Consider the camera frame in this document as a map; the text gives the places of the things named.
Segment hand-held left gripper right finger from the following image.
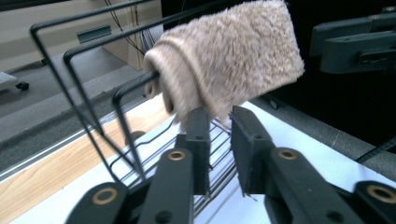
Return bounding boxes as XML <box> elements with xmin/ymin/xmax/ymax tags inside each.
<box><xmin>230</xmin><ymin>105</ymin><xmax>277</xmax><ymax>197</ymax></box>

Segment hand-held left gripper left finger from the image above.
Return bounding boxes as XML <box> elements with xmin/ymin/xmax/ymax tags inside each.
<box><xmin>175</xmin><ymin>106</ymin><xmax>212</xmax><ymax>197</ymax></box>

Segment black wire rack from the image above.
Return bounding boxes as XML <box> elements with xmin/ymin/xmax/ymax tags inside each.
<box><xmin>29</xmin><ymin>0</ymin><xmax>238</xmax><ymax>217</ymax></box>

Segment beige towel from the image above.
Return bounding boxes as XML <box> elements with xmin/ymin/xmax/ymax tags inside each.
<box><xmin>143</xmin><ymin>0</ymin><xmax>306</xmax><ymax>127</ymax></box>

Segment white foam board mat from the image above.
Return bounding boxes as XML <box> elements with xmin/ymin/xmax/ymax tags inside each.
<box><xmin>8</xmin><ymin>92</ymin><xmax>396</xmax><ymax>224</ymax></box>

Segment wooden table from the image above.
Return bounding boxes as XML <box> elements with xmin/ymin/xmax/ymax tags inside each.
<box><xmin>0</xmin><ymin>96</ymin><xmax>176</xmax><ymax>224</ymax></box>

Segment light wooden desk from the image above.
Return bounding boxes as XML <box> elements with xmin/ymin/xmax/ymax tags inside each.
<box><xmin>0</xmin><ymin>0</ymin><xmax>163</xmax><ymax>73</ymax></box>

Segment office chair base with caster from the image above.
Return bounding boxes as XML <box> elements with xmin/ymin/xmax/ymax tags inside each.
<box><xmin>0</xmin><ymin>71</ymin><xmax>31</xmax><ymax>93</ymax></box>

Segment hanging cables under desk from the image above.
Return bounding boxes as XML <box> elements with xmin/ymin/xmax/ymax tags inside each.
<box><xmin>103</xmin><ymin>0</ymin><xmax>157</xmax><ymax>56</ymax></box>

